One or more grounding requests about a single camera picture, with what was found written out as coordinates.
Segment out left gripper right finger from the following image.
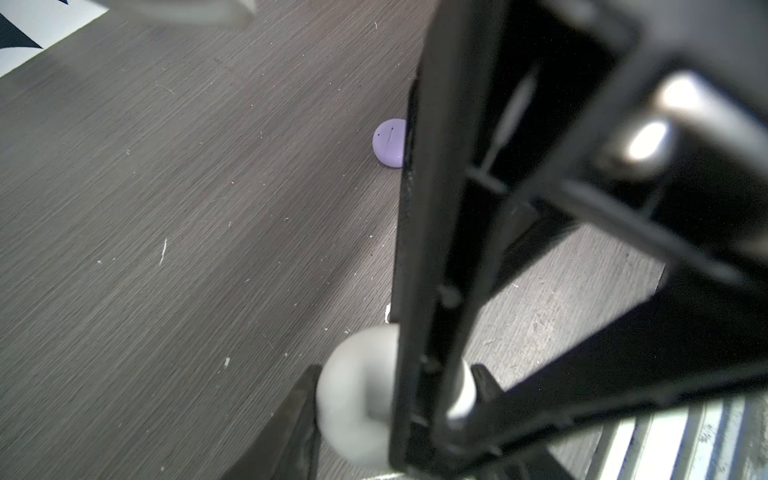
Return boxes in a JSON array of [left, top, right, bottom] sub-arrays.
[[467, 364, 573, 479]]

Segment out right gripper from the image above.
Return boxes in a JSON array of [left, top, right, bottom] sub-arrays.
[[390, 1, 767, 479]]

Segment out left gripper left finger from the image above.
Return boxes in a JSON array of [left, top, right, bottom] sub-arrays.
[[222, 365, 322, 480]]

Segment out white earbud charging case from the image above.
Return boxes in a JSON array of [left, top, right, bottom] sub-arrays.
[[315, 323, 478, 469]]

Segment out purple earbud charging case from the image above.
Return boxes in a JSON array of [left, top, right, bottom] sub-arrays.
[[372, 118, 407, 169]]

